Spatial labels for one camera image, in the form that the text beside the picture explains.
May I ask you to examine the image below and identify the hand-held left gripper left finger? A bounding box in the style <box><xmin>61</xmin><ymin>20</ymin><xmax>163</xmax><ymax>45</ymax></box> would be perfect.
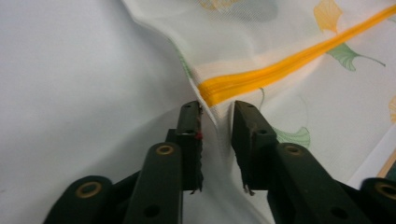
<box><xmin>165</xmin><ymin>100</ymin><xmax>205</xmax><ymax>194</ymax></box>

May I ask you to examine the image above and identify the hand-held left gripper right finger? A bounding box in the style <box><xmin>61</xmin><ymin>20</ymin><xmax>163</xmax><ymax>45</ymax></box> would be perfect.
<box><xmin>230</xmin><ymin>100</ymin><xmax>278</xmax><ymax>196</ymax></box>

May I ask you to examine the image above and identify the leaf print mesh laundry bag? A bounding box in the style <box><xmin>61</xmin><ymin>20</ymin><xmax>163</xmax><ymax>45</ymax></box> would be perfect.
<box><xmin>120</xmin><ymin>0</ymin><xmax>396</xmax><ymax>224</ymax></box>

